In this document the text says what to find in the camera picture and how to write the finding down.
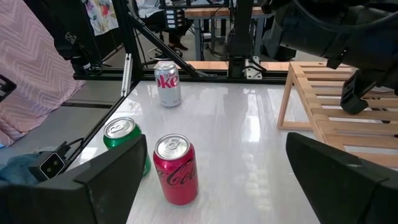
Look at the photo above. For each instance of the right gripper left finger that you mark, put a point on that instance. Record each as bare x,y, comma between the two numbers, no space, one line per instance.
77,199

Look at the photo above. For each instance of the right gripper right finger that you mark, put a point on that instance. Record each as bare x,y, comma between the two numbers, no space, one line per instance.
348,193

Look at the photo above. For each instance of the green Sprite can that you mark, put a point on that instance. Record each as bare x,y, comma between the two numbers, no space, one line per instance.
119,137

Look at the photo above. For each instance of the red Coke Zero can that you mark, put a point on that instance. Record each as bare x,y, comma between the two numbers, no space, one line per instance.
177,177

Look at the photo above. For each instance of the silver Diet Coke can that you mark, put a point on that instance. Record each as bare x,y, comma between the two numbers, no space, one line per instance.
168,90

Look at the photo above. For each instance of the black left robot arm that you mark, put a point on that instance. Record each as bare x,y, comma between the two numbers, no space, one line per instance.
326,31

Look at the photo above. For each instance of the wooden slatted shelf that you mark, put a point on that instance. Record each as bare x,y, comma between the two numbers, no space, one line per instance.
329,124

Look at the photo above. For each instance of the blue cloth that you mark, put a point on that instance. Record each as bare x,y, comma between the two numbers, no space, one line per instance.
15,169

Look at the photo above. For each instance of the silver mounting plate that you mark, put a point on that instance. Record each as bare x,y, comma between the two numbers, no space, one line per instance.
253,68

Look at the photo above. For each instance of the pink zigzag fabric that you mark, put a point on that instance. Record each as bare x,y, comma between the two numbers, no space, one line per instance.
31,77

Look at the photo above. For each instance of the wooden workbench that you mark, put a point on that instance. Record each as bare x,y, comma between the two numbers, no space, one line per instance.
217,12

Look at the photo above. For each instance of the floral fabric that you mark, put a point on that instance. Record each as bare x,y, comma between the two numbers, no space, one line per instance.
99,15

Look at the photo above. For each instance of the person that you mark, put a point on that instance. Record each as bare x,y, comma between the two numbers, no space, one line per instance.
149,7

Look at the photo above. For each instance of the black table-level camera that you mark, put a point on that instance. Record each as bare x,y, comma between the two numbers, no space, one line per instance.
48,165

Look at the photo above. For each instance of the black clamp bracket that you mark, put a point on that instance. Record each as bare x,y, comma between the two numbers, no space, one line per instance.
6,87

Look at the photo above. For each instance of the silver aluminium bracket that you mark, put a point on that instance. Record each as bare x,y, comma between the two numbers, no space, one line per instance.
127,74

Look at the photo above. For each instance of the black aluminium table frame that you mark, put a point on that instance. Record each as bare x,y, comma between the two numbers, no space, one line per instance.
205,77

